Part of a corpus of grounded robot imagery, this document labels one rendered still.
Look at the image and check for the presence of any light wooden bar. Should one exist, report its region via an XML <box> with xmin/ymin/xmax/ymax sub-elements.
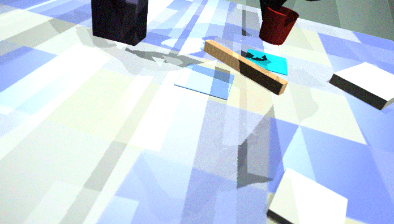
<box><xmin>203</xmin><ymin>40</ymin><xmax>288</xmax><ymax>96</ymax></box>

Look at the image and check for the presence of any red cup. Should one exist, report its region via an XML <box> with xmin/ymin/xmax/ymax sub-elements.
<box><xmin>259</xmin><ymin>4</ymin><xmax>299</xmax><ymax>46</ymax></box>

